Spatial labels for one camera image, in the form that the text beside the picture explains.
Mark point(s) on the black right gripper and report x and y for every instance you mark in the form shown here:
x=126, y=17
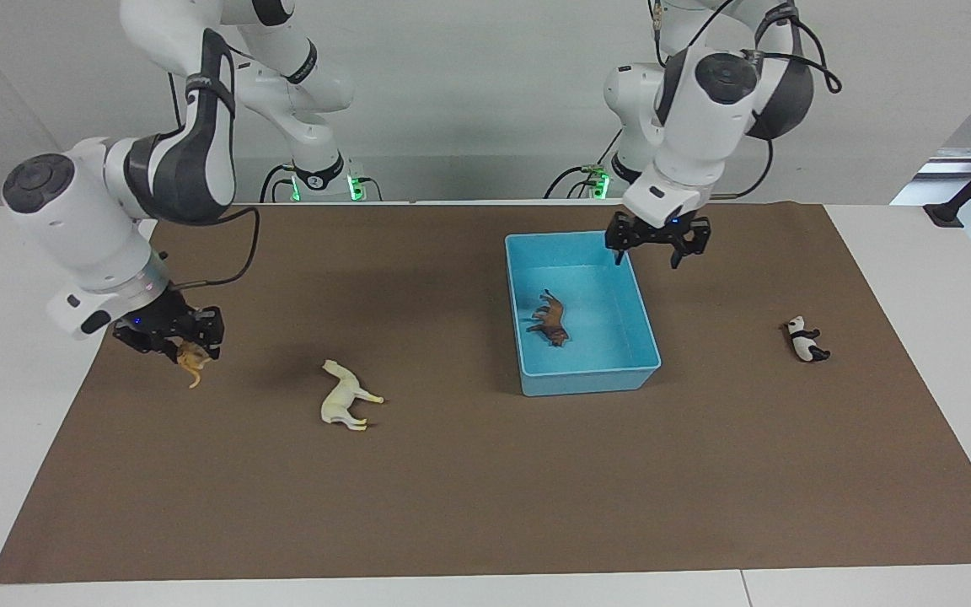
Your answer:
x=161, y=320

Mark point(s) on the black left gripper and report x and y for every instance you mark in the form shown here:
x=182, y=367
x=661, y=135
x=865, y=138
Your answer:
x=654, y=234

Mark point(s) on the orange tiger toy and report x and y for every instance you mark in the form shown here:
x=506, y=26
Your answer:
x=190, y=358

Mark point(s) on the brown lion toy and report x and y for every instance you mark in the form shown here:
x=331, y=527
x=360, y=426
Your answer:
x=553, y=320

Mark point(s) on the cream white horse toy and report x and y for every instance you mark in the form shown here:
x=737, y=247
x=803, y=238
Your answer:
x=340, y=403

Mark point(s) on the black white panda toy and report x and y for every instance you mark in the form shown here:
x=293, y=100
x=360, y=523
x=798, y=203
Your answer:
x=804, y=341

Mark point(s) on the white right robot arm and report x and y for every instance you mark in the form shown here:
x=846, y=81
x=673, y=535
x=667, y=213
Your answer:
x=190, y=160

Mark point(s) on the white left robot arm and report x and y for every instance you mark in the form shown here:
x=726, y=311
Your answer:
x=696, y=135

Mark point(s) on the blue plastic storage box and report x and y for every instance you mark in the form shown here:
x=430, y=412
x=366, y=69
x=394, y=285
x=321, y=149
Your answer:
x=603, y=371

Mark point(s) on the green lit left base connector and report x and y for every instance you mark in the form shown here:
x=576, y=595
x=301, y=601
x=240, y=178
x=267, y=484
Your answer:
x=598, y=184

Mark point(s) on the green lit base connector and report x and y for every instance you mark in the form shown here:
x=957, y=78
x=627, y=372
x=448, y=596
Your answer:
x=356, y=187
x=598, y=184

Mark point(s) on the green lit right base connector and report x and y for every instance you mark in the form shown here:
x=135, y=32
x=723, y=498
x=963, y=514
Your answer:
x=356, y=187

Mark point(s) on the brown table mat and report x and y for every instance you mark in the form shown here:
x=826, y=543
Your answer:
x=452, y=489

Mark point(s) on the grey metal window rail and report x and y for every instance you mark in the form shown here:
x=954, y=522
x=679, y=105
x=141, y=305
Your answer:
x=953, y=164

